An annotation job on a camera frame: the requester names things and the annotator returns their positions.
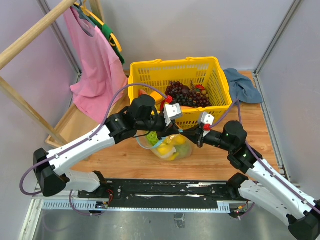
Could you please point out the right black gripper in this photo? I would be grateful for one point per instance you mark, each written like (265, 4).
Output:
(193, 134)

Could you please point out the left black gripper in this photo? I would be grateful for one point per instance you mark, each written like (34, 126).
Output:
(166, 131)

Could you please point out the yellow mango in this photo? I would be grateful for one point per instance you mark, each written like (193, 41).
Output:
(175, 140)

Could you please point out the clear zip top bag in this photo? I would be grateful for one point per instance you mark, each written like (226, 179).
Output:
(143, 143)

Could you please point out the green custard apple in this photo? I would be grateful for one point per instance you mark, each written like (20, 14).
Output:
(152, 138)

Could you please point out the large yellow lemon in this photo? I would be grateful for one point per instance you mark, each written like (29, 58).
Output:
(167, 152)

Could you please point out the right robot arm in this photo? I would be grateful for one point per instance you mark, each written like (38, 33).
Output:
(259, 182)

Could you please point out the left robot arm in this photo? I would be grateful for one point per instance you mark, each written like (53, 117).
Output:
(53, 168)

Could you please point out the papaya slice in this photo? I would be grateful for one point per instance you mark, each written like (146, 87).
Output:
(187, 108)

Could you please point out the red chili pepper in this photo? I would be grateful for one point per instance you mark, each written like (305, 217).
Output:
(162, 105)

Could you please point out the dark grape bunch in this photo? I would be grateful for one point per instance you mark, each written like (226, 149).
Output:
(193, 100)

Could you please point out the purple grape bunch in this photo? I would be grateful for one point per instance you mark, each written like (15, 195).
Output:
(177, 90)

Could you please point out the yellow plastic basket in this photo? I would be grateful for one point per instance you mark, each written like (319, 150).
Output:
(204, 71)

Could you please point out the blue crumpled cloth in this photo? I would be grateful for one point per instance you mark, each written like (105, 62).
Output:
(241, 87)

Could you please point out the pink hanging shirt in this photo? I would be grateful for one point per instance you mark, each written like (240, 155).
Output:
(102, 71)

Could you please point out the wooden clothes rack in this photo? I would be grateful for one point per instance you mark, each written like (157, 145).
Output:
(36, 97)

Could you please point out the yellow clothes hanger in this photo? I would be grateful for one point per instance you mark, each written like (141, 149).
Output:
(94, 11)

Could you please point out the green clothes hanger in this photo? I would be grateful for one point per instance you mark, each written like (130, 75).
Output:
(78, 5)

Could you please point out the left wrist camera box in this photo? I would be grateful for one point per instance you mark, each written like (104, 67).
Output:
(172, 112)

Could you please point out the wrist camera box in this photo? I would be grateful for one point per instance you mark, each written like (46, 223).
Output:
(205, 122)
(172, 112)

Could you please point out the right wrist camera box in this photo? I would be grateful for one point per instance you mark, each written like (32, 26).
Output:
(205, 122)

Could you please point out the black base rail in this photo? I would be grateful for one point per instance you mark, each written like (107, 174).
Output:
(161, 195)

